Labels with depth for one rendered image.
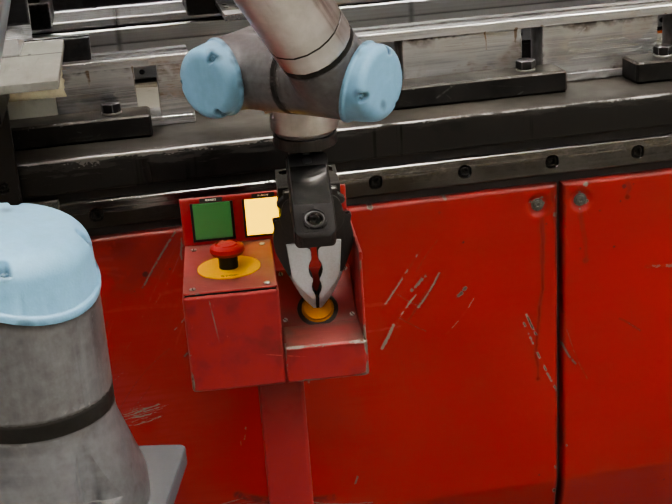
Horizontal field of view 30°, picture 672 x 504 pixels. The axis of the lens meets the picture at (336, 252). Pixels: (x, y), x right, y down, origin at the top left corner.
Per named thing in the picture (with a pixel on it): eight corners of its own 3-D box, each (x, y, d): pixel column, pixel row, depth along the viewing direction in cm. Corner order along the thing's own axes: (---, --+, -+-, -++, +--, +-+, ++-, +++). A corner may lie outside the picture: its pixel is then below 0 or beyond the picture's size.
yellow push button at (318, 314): (303, 332, 147) (303, 322, 145) (300, 304, 149) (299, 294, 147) (335, 328, 147) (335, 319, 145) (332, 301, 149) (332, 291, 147)
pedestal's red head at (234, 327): (192, 393, 140) (175, 243, 134) (194, 336, 155) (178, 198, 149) (369, 375, 142) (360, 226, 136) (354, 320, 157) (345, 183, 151)
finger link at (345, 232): (353, 264, 145) (349, 194, 141) (355, 270, 143) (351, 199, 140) (313, 268, 144) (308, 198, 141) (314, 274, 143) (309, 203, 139)
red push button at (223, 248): (212, 280, 141) (208, 250, 140) (211, 268, 145) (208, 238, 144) (247, 277, 142) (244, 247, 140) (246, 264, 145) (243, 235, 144)
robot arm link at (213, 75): (252, 51, 117) (323, 23, 125) (166, 43, 124) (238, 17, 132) (263, 131, 120) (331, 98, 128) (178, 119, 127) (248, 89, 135)
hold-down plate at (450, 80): (352, 115, 167) (351, 93, 166) (345, 106, 172) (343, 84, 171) (567, 92, 172) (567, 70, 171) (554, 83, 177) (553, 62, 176)
